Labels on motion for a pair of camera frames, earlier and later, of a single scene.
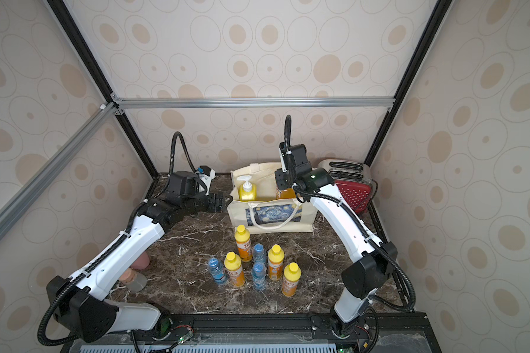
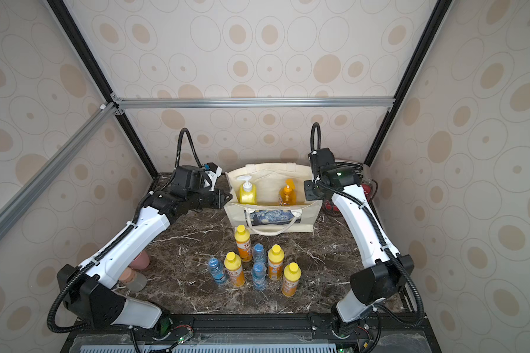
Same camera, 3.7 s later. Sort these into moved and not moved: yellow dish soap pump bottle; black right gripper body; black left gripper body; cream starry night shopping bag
Moved: black right gripper body
Not moved: black left gripper body; yellow dish soap pump bottle; cream starry night shopping bag
